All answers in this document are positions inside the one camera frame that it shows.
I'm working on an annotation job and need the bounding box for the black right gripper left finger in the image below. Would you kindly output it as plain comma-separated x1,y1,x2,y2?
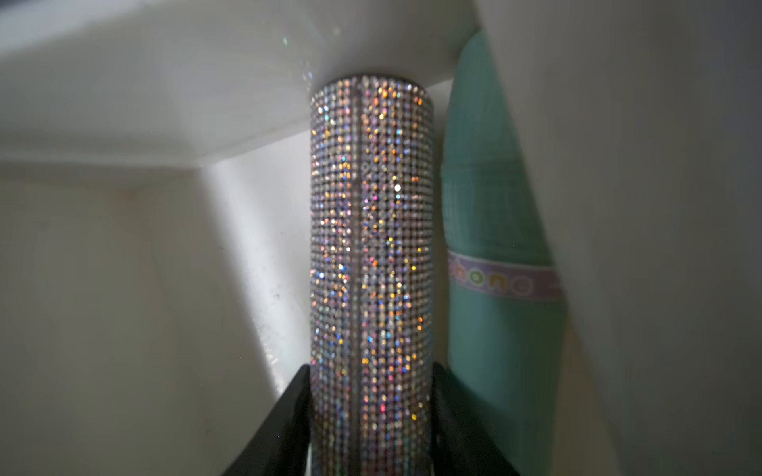
223,364,312,476

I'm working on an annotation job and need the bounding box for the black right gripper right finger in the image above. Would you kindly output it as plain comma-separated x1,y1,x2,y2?
431,362,519,476

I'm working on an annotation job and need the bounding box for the mint green tube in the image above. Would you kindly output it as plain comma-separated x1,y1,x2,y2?
441,33,567,475

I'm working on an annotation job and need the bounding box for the glittery silver microphone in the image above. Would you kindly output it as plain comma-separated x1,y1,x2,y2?
310,75,435,475

